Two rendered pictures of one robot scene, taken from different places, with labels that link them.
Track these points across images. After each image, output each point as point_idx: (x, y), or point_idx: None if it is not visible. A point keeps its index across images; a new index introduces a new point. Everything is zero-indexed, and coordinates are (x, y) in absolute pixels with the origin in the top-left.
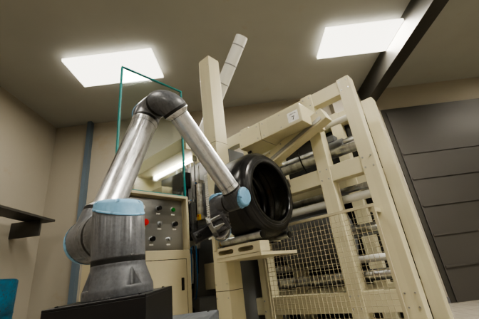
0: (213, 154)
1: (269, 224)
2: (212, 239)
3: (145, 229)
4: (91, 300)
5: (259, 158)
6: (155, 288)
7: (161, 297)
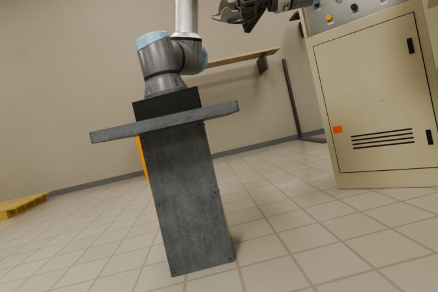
0: None
1: None
2: None
3: (343, 0)
4: None
5: None
6: (364, 59)
7: (166, 99)
